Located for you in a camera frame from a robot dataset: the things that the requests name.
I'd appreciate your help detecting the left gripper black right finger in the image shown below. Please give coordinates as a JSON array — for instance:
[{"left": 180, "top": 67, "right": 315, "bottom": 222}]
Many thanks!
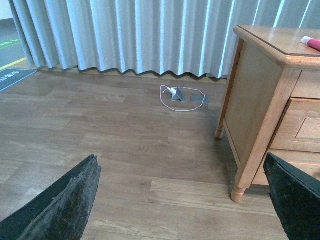
[{"left": 263, "top": 153, "right": 320, "bottom": 240}]

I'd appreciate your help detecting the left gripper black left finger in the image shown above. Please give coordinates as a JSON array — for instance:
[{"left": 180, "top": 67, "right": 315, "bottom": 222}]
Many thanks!
[{"left": 0, "top": 155, "right": 102, "bottom": 240}]

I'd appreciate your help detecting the pink marker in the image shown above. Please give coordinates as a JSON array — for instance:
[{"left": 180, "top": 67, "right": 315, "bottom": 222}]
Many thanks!
[{"left": 300, "top": 36, "right": 320, "bottom": 51}]

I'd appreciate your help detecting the wooden nightstand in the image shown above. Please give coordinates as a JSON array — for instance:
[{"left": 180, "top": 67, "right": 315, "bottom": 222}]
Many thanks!
[{"left": 215, "top": 25, "right": 320, "bottom": 202}]

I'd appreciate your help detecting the closed metal floor plate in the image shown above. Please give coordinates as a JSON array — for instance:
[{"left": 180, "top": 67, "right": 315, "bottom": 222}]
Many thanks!
[{"left": 190, "top": 94, "right": 210, "bottom": 104}]

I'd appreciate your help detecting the dark floor sign mat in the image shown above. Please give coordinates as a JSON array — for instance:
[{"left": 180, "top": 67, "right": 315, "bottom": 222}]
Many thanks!
[{"left": 0, "top": 68, "right": 37, "bottom": 92}]

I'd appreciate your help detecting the open metal floor socket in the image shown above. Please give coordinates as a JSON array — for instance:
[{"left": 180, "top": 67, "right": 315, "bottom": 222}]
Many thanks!
[{"left": 168, "top": 89, "right": 186, "bottom": 102}]

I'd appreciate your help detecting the grey pleated curtain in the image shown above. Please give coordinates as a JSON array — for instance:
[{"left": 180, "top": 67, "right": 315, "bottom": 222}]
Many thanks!
[{"left": 9, "top": 0, "right": 320, "bottom": 78}]

